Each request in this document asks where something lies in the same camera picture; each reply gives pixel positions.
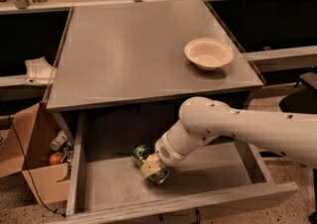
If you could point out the white plastic bottle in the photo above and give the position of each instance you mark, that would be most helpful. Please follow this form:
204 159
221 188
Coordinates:
57 143

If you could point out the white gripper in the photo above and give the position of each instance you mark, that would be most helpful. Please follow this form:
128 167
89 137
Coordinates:
167 154

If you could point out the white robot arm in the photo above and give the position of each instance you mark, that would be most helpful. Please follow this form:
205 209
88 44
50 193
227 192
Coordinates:
202 120

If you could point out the black drawer handle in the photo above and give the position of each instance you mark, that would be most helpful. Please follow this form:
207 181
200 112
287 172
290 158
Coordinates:
188 217

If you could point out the orange fruit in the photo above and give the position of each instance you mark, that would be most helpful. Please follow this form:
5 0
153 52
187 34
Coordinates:
55 158

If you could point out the black office chair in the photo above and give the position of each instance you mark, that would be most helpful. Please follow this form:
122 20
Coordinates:
304 101

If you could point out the brown cardboard box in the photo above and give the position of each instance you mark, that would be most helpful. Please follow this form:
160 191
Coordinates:
27 150

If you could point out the open grey wooden drawer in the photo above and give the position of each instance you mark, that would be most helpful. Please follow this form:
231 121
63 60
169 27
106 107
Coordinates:
223 178

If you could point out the green soda can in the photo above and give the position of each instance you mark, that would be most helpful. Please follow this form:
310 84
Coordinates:
139 156

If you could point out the white curved bracket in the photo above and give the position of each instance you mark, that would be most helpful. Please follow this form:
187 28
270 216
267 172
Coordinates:
39 71

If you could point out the white paper bowl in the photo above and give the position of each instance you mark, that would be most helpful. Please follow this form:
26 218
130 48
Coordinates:
208 54

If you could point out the grey cabinet top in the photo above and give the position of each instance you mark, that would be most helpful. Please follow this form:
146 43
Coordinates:
117 53

